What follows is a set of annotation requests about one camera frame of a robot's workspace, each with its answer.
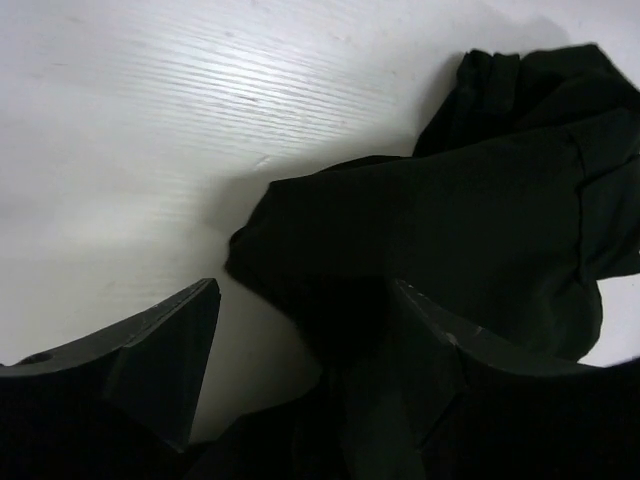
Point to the black trousers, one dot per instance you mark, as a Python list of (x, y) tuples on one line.
[(520, 196)]

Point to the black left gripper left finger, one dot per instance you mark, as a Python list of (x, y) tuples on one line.
[(118, 403)]

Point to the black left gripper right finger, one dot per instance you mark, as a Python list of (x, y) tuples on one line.
[(443, 398)]

